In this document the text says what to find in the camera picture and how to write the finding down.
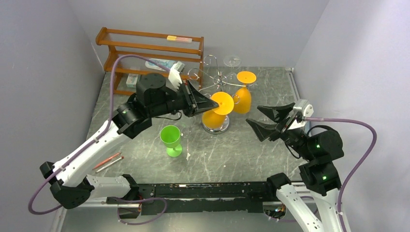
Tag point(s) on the small white box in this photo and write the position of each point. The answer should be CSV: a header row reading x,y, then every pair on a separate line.
x,y
132,80

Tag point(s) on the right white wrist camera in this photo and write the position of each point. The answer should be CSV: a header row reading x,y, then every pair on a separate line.
x,y
302,108

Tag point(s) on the wooden shelf rack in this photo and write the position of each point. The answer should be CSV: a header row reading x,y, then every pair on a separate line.
x,y
123,43

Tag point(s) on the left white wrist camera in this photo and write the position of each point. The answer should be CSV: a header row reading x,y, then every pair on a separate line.
x,y
174,76

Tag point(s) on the green plastic goblet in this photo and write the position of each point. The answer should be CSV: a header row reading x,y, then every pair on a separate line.
x,y
170,137

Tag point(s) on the clear wine glass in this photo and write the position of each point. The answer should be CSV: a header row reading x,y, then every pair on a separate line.
x,y
233,62

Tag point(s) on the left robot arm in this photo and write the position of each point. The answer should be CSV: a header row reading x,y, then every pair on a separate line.
x,y
70,181

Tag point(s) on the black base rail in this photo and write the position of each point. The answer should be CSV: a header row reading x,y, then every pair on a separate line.
x,y
250,197

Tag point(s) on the silver pen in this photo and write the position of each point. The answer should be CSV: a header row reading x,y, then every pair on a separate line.
x,y
110,164

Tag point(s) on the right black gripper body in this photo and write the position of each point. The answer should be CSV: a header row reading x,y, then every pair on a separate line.
x,y
284,124

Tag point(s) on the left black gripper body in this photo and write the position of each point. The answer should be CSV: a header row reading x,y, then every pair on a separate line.
x,y
180,101

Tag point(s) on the orange plastic goblet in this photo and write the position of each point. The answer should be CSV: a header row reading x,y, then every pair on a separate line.
x,y
242,98
214,118

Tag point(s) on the blue oval package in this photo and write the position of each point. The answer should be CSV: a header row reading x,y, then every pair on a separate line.
x,y
153,64

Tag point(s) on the yellow pink eraser bar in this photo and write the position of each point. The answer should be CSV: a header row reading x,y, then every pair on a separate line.
x,y
178,39

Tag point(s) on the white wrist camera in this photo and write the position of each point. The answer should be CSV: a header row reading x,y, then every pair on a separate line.
x,y
302,108
174,76

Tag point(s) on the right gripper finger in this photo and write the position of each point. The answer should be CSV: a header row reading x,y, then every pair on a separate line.
x,y
276,113
264,131

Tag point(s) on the chrome wine glass rack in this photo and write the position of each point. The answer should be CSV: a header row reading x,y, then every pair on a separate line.
x,y
217,82

